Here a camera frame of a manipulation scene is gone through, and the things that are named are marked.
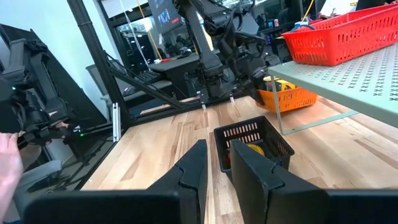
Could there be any person's left hand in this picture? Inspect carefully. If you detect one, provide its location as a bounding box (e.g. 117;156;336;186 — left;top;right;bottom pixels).
0;121;69;220

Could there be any black hanging display screen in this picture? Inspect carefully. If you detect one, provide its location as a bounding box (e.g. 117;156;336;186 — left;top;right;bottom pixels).
147;0;184;35

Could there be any green perforated metal shelf riser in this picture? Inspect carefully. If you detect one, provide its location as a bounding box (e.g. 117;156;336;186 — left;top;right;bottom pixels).
267;43;398;135

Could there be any silver aluminium frame post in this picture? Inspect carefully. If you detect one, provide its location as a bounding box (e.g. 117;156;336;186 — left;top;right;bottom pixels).
111;101;122;143

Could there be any blue coil keychain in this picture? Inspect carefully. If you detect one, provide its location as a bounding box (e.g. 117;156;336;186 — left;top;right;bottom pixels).
290;23;317;34

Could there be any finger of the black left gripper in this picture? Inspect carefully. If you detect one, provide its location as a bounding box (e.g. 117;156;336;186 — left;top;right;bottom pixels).
247;77;265;105

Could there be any grey office desk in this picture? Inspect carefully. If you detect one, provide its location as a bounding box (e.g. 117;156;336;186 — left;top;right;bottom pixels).
148;52;201;100

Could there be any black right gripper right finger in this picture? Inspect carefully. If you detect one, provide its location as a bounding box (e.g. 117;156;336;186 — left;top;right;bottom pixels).
229;139;329;224

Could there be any orange plastic basket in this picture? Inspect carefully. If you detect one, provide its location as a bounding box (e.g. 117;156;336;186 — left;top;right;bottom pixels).
256;83;318;113

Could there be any yellow coil keychain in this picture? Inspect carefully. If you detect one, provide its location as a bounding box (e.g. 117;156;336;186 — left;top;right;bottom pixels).
247;143;266;157

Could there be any yellow extension cable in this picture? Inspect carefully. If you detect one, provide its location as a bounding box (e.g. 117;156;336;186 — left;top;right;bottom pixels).
136;0;163;60

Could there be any black aluminium table frame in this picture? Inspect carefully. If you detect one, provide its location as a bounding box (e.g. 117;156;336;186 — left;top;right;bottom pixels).
67;0;268;131

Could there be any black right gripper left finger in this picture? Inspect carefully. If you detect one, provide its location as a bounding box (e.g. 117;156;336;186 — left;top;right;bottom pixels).
146;139;208;224

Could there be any black plastic basket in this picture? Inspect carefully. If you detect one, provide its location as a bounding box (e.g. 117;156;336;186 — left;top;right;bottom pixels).
213;115;295;183

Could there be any red plastic basket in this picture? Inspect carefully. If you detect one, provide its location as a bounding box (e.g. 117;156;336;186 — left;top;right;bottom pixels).
281;3;398;67

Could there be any black keyboard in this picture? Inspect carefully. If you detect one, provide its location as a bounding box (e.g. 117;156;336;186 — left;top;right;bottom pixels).
134;70;162;85

